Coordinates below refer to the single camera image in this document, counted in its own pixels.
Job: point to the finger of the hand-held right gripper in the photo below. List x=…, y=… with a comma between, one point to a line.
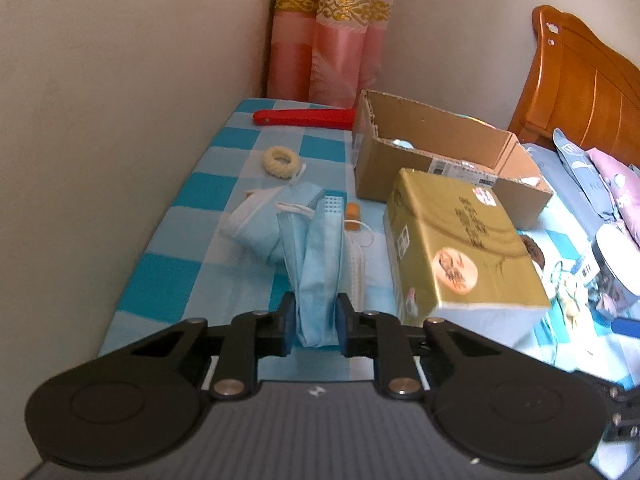
x=627, y=327
x=620, y=410

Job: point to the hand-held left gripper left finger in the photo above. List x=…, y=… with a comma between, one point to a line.
x=287, y=332

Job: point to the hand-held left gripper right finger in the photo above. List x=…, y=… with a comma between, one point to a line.
x=344, y=327

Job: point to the white face mask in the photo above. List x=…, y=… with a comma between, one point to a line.
x=356, y=270

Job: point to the blue face mask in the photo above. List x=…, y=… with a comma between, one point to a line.
x=315, y=270
x=255, y=230

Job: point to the brown scrunchie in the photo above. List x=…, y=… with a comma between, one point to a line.
x=532, y=252

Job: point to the cardboard box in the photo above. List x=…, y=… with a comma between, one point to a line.
x=390, y=170

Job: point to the cream scrunchie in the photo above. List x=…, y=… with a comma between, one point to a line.
x=270, y=167

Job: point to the white round container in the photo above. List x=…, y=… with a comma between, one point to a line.
x=620, y=255

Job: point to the orange lip balm tube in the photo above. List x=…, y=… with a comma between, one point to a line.
x=352, y=211

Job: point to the blue checkered tablecloth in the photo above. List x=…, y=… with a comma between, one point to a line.
x=165, y=270

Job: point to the pink floral pillow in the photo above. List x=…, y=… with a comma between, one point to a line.
x=620, y=190

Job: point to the gold tissue pack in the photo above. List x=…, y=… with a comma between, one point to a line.
x=450, y=230

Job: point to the blue patterned pillow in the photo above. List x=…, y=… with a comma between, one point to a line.
x=575, y=160

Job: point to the wooden headboard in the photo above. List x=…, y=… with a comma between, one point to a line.
x=585, y=90

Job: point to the pink curtain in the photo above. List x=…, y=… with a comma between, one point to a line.
x=340, y=50

